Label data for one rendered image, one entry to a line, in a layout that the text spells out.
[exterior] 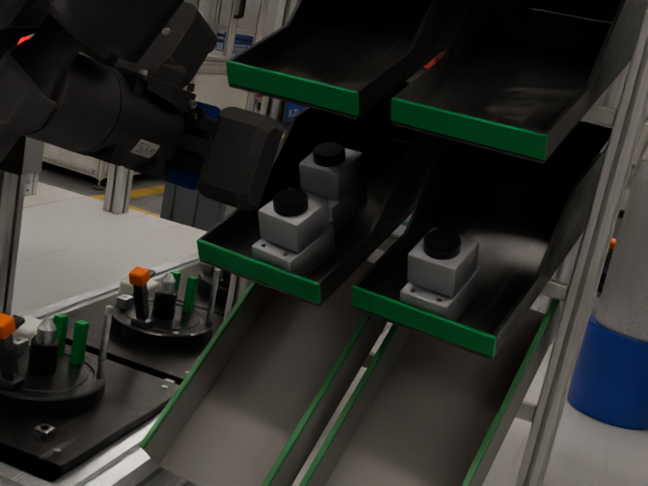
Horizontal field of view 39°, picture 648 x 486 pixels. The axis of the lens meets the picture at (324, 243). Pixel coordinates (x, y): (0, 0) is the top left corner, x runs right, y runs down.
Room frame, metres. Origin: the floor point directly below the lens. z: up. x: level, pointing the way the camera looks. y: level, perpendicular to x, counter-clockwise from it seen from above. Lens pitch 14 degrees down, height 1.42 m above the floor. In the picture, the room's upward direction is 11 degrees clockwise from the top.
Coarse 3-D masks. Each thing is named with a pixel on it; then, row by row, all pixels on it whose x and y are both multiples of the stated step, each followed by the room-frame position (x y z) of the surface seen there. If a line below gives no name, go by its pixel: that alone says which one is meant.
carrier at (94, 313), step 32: (128, 288) 1.26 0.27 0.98; (160, 288) 1.15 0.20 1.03; (192, 288) 1.19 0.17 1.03; (96, 320) 1.14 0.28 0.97; (128, 320) 1.12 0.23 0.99; (160, 320) 1.14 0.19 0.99; (192, 320) 1.16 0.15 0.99; (96, 352) 1.05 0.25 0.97; (128, 352) 1.06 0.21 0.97; (160, 352) 1.08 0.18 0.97; (192, 352) 1.10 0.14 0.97
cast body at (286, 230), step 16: (288, 192) 0.76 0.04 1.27; (304, 192) 0.76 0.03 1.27; (272, 208) 0.75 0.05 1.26; (288, 208) 0.74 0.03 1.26; (304, 208) 0.75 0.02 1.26; (320, 208) 0.75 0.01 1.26; (272, 224) 0.75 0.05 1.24; (288, 224) 0.73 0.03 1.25; (304, 224) 0.74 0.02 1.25; (320, 224) 0.76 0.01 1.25; (272, 240) 0.75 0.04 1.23; (288, 240) 0.74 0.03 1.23; (304, 240) 0.74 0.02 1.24; (320, 240) 0.76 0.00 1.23; (256, 256) 0.75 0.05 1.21; (272, 256) 0.74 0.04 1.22; (288, 256) 0.74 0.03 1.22; (304, 256) 0.75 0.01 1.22; (320, 256) 0.77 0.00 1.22; (304, 272) 0.75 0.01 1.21
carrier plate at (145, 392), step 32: (128, 384) 0.97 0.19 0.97; (160, 384) 0.98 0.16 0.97; (0, 416) 0.83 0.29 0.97; (64, 416) 0.86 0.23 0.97; (96, 416) 0.88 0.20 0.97; (128, 416) 0.89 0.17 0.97; (0, 448) 0.79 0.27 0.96; (32, 448) 0.78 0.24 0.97; (64, 448) 0.80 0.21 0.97; (96, 448) 0.82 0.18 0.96
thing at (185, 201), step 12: (168, 192) 2.95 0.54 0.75; (180, 192) 2.94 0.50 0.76; (192, 192) 2.93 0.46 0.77; (168, 204) 2.95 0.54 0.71; (180, 204) 2.94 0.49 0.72; (192, 204) 2.92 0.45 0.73; (204, 204) 2.91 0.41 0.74; (216, 204) 2.90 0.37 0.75; (168, 216) 2.94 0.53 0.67; (180, 216) 2.93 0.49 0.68; (192, 216) 2.91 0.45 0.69; (204, 216) 2.91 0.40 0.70; (216, 216) 2.88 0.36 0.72; (204, 228) 2.90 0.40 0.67
